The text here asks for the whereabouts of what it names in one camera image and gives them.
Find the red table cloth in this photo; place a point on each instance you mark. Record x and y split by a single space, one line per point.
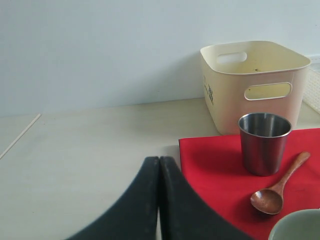
213 167

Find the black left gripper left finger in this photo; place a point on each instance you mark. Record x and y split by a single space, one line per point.
134 215

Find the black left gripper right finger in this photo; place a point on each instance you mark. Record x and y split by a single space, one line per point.
183 214

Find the cream plastic storage bin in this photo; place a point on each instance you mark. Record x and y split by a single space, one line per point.
252 76

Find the brown wooden spoon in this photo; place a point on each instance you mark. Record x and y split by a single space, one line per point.
270 200

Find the pale green ceramic bowl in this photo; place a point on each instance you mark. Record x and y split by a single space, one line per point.
299 225

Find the white perforated plastic basket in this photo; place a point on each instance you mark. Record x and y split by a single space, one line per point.
312 89

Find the stainless steel cup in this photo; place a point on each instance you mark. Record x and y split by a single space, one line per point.
263 138

